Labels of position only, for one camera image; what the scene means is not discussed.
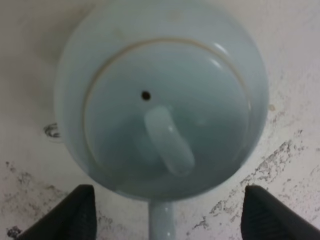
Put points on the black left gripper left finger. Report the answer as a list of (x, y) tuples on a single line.
[(75, 218)]

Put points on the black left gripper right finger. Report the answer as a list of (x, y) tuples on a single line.
[(264, 217)]

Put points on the light blue porcelain teapot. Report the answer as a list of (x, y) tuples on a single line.
[(160, 101)]

